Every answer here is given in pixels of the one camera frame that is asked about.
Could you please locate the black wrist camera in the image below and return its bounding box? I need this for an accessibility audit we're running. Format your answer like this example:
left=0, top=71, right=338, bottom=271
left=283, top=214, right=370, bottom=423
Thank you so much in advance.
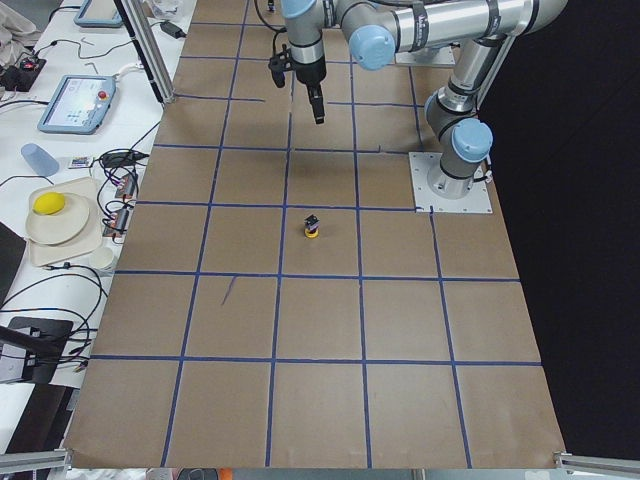
left=268, top=44, right=293, bottom=89

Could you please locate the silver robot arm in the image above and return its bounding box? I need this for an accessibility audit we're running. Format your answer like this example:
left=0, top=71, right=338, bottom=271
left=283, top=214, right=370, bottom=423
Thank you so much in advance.
left=269, top=0, right=566, bottom=199

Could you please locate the aluminium frame post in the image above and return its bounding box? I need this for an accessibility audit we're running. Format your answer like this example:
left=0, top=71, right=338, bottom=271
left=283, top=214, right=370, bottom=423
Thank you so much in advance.
left=114, top=0, right=175, bottom=104

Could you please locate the yellow lemon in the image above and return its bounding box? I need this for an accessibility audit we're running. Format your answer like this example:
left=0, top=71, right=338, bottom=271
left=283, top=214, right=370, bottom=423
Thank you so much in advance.
left=32, top=191, right=66, bottom=215

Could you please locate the black power adapter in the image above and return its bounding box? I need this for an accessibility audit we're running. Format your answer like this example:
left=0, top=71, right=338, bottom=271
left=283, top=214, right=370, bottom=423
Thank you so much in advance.
left=159, top=21, right=186, bottom=39

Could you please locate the beige plate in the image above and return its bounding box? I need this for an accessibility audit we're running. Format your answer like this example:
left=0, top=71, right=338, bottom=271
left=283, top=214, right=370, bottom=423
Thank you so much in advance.
left=25, top=194, right=90, bottom=245

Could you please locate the yellow push button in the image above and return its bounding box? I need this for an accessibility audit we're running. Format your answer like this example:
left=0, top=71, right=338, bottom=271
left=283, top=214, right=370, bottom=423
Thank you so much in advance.
left=304, top=214, right=320, bottom=239

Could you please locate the blue plastic cup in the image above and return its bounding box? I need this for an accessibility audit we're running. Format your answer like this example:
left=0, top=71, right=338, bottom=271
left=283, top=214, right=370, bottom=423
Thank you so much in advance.
left=21, top=143, right=59, bottom=177

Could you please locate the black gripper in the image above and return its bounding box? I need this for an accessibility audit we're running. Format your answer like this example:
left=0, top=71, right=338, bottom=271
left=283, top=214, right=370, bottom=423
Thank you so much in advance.
left=294, top=56, right=326, bottom=124

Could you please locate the blue teach pendant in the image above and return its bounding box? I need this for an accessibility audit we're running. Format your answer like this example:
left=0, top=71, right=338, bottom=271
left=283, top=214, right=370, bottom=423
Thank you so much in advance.
left=74, top=0, right=123, bottom=28
left=37, top=75, right=116, bottom=135

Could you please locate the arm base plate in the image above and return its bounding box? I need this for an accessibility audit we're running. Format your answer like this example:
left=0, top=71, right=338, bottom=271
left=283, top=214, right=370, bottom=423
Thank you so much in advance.
left=409, top=152, right=493, bottom=214

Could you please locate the brown paper table cover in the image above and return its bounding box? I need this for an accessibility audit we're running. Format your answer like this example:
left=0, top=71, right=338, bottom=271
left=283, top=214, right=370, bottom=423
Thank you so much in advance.
left=65, top=1, right=564, bottom=468

